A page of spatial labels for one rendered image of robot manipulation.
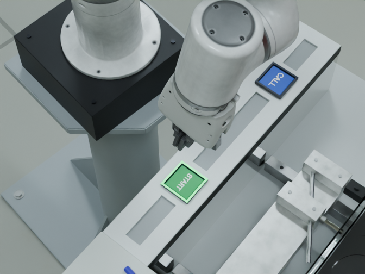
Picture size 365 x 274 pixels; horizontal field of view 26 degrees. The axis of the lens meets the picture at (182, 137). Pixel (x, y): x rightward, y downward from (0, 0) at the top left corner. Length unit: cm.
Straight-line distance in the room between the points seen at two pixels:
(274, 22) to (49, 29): 69
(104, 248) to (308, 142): 48
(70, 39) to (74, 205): 92
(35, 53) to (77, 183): 92
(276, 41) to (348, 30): 181
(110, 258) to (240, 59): 48
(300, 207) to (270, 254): 9
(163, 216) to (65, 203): 110
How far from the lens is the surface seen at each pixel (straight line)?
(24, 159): 247
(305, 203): 136
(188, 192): 129
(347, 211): 143
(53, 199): 237
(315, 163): 140
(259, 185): 146
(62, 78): 148
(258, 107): 139
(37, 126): 252
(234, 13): 89
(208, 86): 93
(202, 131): 106
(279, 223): 137
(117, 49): 145
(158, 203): 129
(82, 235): 231
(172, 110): 107
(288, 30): 96
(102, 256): 125
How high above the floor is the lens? 212
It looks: 59 degrees down
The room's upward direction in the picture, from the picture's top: straight up
